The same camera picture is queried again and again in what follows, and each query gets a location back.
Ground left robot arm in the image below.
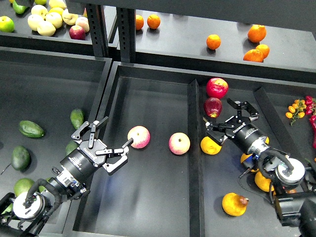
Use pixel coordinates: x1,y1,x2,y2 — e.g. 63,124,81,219
0,117,133,237

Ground yellow pear brown end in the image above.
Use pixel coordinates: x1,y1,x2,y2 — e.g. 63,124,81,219
222,193,249,216

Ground pale peach fruit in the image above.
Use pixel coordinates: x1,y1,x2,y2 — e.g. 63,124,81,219
75,16,90,33

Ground yellow pear under arm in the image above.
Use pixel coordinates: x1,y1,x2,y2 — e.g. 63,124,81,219
254,171,274,192

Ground pink apple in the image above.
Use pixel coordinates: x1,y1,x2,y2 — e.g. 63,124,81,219
168,132,191,155
127,125,151,149

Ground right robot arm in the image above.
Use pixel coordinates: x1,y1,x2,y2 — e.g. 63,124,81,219
204,99,316,237

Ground black shelf post left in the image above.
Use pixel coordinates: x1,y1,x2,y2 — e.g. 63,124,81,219
86,3,109,57

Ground avocado by bin wall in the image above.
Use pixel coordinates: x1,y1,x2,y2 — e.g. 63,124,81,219
65,141,79,156

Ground black slanted divider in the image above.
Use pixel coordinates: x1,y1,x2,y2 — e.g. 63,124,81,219
254,87,316,165

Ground dark red apple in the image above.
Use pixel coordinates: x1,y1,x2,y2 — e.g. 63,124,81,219
203,97,222,118

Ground yellow pear by divider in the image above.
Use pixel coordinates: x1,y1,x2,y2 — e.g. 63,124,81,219
200,136,222,155

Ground bright red apple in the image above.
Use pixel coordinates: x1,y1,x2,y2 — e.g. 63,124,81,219
206,78,229,99

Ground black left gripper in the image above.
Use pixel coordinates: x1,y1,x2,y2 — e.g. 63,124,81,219
60,116,133,184

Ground green mango bottom left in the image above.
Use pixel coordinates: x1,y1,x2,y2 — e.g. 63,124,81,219
1,203,13,215

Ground pink apple left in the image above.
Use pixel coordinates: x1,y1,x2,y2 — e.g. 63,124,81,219
127,125,151,149

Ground orange cherry tomato bunch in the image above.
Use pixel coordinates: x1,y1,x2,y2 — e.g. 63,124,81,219
285,99,307,126

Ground avocado far left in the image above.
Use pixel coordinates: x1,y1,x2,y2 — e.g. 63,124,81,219
19,120,45,138

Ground red chili peppers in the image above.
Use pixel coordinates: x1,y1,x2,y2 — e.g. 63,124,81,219
305,95,316,149

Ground avocado upper right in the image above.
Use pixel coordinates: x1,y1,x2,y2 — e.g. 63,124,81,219
70,108,84,129

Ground orange front right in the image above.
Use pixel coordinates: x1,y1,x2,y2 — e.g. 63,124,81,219
243,49,264,62

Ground orange right small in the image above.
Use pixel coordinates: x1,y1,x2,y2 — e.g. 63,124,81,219
255,44,270,59

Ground black shelf post right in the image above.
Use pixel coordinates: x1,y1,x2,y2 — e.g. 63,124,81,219
116,7,136,63

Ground black shelf post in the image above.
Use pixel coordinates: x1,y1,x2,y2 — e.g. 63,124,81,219
116,7,136,63
86,3,109,57

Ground pink apple right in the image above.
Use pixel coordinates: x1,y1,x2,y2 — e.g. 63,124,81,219
168,132,191,155

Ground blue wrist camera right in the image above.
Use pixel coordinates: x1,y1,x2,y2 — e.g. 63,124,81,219
242,154,259,171

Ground red apple on shelf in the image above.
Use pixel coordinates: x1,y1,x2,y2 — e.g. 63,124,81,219
69,25,85,40

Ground dark green avocado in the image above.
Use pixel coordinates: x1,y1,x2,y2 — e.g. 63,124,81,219
11,146,30,171

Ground orange centre shelf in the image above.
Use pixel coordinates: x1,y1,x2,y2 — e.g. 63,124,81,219
206,34,221,50

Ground black bin divider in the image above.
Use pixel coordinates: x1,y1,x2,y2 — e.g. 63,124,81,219
188,80,205,237

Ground orange top left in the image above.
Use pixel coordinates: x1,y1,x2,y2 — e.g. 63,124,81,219
135,14,144,31

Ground yellow pear middle right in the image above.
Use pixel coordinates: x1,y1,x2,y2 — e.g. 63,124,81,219
240,154,259,172

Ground large orange top right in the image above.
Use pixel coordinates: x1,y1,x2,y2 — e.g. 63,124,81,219
247,24,267,43

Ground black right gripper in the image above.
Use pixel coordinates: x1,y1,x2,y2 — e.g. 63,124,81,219
203,98,269,155

